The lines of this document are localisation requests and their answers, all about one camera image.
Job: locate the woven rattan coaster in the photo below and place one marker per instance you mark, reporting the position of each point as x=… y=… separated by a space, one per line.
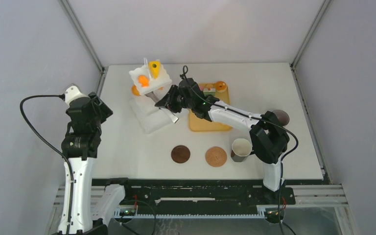
x=216 y=156

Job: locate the orange fish cookie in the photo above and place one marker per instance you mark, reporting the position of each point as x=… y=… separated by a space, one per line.
x=144 y=81

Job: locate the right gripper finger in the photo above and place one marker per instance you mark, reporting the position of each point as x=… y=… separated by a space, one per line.
x=176 y=107
x=170 y=96

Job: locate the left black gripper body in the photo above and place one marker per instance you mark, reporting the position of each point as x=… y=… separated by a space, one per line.
x=98 y=126

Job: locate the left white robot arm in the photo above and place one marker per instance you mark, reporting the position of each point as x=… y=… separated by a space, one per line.
x=79 y=147

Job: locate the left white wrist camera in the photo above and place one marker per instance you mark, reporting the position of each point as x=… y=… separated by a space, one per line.
x=71 y=93

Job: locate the yellow serving tray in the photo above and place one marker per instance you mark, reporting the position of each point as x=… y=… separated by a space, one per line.
x=201 y=125

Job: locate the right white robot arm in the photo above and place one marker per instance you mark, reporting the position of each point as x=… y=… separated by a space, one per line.
x=269 y=138

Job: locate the yellow cake slice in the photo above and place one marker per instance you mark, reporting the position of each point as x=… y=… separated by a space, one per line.
x=154 y=68

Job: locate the black mug white interior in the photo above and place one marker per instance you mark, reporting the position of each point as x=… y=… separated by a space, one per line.
x=241 y=149

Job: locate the white three-tier dessert stand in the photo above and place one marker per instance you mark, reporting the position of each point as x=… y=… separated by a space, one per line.
x=150 y=117

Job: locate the orange egg tart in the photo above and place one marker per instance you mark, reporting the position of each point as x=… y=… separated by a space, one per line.
x=135 y=91

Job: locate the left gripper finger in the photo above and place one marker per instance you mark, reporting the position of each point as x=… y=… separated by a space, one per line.
x=105 y=112
x=94 y=97

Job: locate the dark wooden coaster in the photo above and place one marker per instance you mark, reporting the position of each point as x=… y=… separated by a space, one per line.
x=180 y=154

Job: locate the green white cake piece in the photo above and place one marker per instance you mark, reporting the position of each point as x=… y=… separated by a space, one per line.
x=209 y=91

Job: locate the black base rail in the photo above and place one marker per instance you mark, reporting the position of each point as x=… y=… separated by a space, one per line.
x=198 y=197

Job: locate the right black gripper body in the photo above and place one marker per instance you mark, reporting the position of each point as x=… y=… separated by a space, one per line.
x=181 y=99

